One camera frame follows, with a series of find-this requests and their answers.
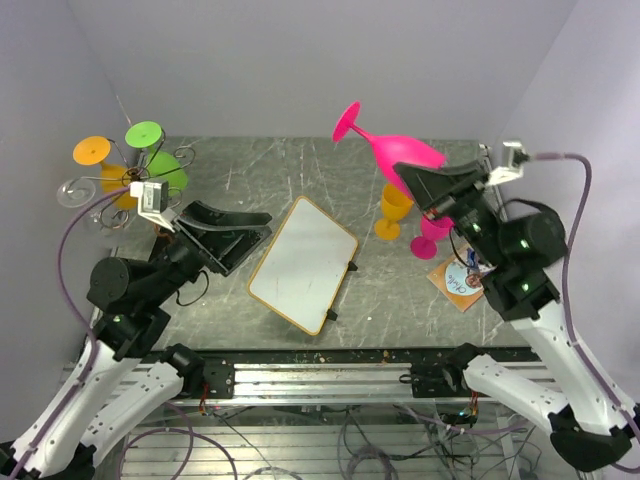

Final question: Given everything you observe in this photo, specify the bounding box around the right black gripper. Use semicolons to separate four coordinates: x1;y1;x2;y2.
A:
391;157;506;265

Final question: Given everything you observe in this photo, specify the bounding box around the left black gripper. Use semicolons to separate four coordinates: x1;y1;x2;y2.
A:
145;197;271;304

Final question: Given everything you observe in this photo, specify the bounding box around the orange wine glass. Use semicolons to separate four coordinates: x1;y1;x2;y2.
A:
72;136;131;193
374;184;414;241

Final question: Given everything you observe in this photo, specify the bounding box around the pink wine glass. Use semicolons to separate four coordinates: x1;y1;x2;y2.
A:
332;101;446;197
410;216;454;260

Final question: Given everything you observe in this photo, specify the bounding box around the clear wine glass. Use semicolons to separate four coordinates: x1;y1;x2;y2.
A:
56;177;130;237

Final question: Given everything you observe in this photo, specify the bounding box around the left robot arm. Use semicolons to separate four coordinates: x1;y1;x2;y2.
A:
1;201;272;479

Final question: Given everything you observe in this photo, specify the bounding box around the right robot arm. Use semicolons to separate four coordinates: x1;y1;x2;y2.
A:
393;162;639;472

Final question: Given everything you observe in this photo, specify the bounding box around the green wine glass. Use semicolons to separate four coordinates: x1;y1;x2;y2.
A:
125;120;195;196

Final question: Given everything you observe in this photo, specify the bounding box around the black wine glass rack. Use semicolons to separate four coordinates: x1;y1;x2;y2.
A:
64;94;201;251

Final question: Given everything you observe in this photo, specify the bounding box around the orange wine glass on rack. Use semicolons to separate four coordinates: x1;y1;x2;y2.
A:
72;136;131;193

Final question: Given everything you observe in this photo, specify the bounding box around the orange framed whiteboard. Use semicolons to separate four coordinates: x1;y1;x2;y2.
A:
247;196;359;336

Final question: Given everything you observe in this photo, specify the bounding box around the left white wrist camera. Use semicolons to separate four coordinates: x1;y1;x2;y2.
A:
129;179;176;232

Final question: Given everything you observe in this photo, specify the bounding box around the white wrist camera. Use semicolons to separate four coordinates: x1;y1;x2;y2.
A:
486;140;532;186
129;179;176;232

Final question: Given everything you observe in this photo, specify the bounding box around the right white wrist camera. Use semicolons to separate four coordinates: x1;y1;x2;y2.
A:
486;140;532;186

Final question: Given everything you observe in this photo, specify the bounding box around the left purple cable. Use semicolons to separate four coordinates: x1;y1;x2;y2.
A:
9;187;132;480

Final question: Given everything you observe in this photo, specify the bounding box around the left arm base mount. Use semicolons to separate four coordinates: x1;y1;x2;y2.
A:
159;344;235;400

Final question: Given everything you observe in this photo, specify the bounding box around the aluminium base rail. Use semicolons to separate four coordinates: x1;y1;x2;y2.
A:
59;362;551;407

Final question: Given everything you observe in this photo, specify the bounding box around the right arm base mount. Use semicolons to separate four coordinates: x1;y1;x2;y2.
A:
398;343;484;398

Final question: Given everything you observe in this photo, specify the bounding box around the cable bundle under table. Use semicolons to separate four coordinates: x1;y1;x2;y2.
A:
119;399;541;480

